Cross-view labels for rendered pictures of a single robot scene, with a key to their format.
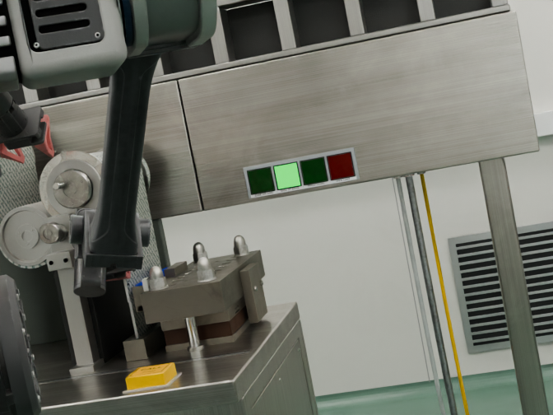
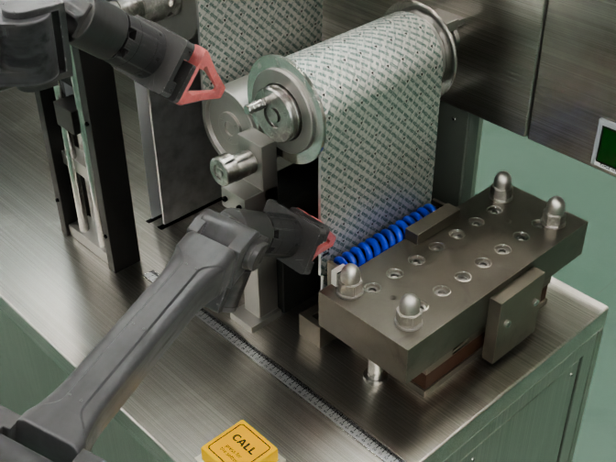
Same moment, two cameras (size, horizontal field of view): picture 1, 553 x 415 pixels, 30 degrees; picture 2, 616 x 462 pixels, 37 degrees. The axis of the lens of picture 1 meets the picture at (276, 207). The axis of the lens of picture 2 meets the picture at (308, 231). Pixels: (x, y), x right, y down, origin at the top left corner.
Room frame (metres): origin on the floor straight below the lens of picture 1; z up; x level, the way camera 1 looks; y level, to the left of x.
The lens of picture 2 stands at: (1.17, -0.26, 1.82)
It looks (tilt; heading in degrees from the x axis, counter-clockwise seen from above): 36 degrees down; 36
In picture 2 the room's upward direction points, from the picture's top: straight up
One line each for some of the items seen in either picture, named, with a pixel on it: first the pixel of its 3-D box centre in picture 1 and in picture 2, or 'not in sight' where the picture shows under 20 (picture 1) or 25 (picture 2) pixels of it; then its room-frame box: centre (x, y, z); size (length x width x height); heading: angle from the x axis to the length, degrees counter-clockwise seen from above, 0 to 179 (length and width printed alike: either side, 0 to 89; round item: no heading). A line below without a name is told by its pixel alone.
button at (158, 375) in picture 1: (151, 376); (239, 454); (1.76, 0.27, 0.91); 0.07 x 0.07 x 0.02; 79
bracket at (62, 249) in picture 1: (72, 294); (250, 236); (1.99, 0.42, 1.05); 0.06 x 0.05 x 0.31; 169
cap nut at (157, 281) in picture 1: (156, 277); (350, 278); (1.98, 0.25, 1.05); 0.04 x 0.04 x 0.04
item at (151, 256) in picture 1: (137, 247); (379, 188); (2.12, 0.30, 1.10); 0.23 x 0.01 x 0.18; 169
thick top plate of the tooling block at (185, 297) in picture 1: (207, 283); (457, 270); (2.14, 0.17, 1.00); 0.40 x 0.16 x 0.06; 169
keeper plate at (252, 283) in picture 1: (254, 291); (514, 315); (2.14, 0.08, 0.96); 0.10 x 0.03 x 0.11; 169
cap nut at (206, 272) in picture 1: (204, 268); (409, 308); (1.98, 0.16, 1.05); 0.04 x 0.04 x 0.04
